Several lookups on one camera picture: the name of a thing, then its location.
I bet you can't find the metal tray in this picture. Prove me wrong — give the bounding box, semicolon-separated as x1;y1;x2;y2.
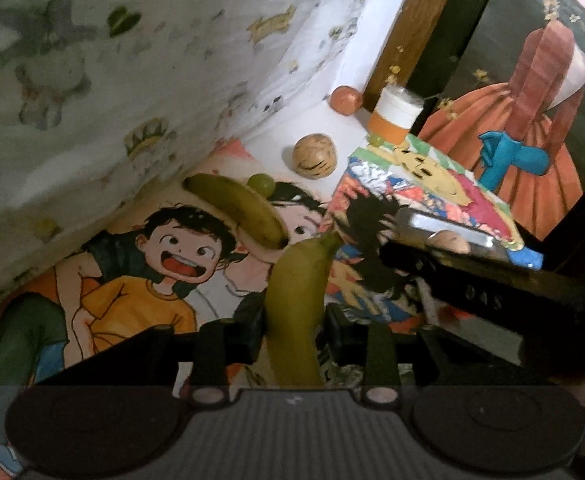
392;207;526;262

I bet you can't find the white cartoon printed blanket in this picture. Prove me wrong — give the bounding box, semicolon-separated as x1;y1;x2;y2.
0;0;423;322

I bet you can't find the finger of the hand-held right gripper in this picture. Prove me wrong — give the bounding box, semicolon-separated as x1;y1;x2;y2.
379;243;454;307

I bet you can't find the white and orange jar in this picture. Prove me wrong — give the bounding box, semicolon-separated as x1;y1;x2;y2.
367;85;424;145

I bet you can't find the banana with sticker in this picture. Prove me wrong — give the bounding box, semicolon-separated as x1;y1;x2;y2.
264;231;344;389

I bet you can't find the wall poster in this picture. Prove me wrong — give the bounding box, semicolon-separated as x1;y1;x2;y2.
417;0;585;242

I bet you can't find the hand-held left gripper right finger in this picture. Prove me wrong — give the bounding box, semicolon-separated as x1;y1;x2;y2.
325;305;554;407

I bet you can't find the white orange jar with twigs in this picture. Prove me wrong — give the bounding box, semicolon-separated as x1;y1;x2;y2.
385;45;460;121

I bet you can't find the cartoon children printed cloth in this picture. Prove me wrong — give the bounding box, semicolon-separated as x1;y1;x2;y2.
0;139;354;480

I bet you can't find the brown wooden door frame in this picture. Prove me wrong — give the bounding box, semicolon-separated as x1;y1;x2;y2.
362;0;466;112

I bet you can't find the red apple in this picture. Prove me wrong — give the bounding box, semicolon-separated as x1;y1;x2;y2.
331;85;363;115

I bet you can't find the plain yellow banana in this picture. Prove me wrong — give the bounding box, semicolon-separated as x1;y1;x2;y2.
184;173;289;250

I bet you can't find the yellow bear printed cloth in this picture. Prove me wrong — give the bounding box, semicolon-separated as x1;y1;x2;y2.
322;134;544;386

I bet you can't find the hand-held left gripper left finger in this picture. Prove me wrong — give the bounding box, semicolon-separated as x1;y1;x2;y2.
37;305;269;407

